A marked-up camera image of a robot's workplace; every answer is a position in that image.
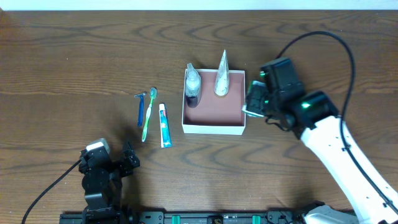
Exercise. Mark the blue disposable razor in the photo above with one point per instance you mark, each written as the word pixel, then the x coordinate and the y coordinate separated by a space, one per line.
pixel 141 108

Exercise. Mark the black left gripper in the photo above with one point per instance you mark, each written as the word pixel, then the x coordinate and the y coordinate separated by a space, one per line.
pixel 115 165

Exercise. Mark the teal white toothpaste tube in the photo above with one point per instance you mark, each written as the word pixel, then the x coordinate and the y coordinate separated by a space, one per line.
pixel 164 127

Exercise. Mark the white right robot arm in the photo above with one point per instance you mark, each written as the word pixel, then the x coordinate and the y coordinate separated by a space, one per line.
pixel 315 121

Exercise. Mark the clear spray bottle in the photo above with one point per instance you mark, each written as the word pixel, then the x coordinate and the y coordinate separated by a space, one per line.
pixel 192 87

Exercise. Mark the white box with pink interior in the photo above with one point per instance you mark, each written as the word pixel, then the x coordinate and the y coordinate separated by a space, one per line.
pixel 214 114

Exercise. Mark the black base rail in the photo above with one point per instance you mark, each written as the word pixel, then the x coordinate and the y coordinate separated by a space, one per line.
pixel 222 218

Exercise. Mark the white cosmetic tube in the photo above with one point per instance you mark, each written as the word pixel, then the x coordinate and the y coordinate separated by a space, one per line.
pixel 222 78

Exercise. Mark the green white soap box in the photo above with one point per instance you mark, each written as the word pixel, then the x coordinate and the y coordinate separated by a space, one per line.
pixel 255 99

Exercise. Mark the green white toothbrush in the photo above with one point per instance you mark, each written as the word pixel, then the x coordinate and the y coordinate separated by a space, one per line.
pixel 153 94

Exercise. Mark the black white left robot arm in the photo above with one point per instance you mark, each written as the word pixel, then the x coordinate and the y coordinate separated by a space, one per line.
pixel 102 182

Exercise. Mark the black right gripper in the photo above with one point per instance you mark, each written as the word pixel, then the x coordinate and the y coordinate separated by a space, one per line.
pixel 255 100

